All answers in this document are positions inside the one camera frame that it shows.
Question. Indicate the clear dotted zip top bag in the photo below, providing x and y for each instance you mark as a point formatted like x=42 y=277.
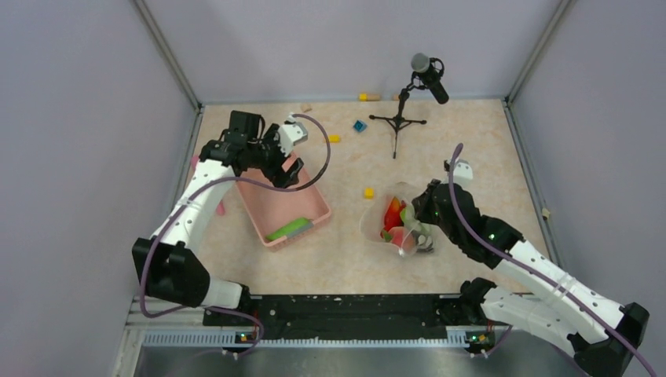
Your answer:
x=371 y=222

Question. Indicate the black microphone with grey head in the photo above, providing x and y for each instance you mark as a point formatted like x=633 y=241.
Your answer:
x=427 y=73

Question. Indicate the pink perforated plastic basket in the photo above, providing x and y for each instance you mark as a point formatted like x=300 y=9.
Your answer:
x=269 y=211

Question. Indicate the blue square block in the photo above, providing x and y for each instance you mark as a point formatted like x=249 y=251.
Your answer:
x=359 y=126

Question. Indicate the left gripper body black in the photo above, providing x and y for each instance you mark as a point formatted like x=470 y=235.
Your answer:
x=270 y=159

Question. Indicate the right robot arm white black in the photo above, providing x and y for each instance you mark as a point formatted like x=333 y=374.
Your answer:
x=600 y=335

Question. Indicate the pink cylindrical tube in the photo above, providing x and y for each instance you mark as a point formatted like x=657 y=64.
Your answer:
x=220 y=210

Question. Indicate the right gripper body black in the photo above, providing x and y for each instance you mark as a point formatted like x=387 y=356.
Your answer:
x=427 y=210

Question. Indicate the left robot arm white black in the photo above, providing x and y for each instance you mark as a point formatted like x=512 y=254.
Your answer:
x=166 y=262

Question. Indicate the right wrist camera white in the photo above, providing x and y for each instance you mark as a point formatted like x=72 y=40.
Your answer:
x=462 y=172

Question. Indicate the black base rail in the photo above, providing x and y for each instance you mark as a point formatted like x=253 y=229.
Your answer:
x=357 y=317

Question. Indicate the black microphone tripod stand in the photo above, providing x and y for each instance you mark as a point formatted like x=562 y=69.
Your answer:
x=398 y=122

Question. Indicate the green toy cucumber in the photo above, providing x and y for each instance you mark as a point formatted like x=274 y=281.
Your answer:
x=289 y=229

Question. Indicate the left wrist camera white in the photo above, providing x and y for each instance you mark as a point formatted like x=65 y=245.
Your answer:
x=291 y=133

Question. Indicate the yellow and wood cylinder block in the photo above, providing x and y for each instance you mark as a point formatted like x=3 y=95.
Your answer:
x=369 y=97

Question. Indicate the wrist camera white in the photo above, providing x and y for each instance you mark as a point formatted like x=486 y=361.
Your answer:
x=462 y=172
x=291 y=133

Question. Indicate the pink toy peach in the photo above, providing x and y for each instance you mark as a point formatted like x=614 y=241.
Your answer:
x=402 y=237

